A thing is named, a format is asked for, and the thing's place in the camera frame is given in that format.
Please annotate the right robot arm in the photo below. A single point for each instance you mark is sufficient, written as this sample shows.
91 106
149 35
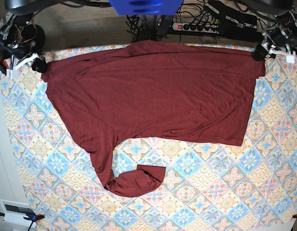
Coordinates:
11 28

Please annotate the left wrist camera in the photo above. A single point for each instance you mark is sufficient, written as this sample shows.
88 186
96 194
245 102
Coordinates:
291 59

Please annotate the white wall vent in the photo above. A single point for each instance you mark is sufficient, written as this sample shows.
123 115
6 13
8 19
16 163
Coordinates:
15 212

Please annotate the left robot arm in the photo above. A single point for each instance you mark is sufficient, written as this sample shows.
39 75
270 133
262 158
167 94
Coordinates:
286 23

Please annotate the white power strip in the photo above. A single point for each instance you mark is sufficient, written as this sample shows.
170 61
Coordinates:
205 28

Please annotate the patterned tile tablecloth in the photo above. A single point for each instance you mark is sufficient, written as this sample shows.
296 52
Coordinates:
207 187

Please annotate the black round stool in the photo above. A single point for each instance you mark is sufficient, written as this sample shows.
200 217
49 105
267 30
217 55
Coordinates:
34 36

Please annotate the dark red t-shirt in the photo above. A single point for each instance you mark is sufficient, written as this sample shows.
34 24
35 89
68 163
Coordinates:
151 89

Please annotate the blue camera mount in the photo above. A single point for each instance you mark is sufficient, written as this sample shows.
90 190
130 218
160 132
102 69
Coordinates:
145 7

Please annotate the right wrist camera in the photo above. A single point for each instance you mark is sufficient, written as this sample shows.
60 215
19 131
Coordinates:
11 74

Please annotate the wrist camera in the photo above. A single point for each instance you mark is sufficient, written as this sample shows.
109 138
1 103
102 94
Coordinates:
11 74
291 59

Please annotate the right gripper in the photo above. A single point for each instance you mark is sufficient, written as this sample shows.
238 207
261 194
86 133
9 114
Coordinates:
22 55

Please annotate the blue clamp lower left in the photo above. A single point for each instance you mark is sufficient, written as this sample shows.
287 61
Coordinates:
30 217

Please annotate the black orange clamp left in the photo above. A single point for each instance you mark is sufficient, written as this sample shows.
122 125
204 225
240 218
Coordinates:
3 66

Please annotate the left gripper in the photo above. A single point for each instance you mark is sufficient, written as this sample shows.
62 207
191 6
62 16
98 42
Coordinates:
274 43

